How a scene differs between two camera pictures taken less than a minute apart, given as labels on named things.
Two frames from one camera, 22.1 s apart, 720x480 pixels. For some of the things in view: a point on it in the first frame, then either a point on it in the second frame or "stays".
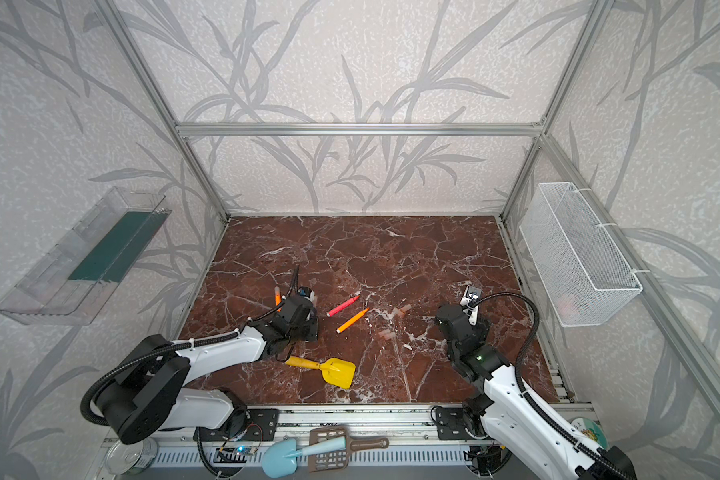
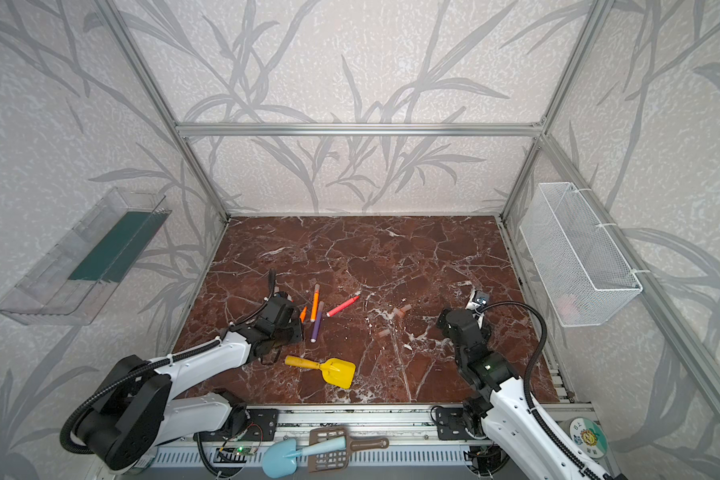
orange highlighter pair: [355, 318] -> [314, 305]
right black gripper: [456, 318] stays
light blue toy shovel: [279, 457] stays
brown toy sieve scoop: [338, 460] stays
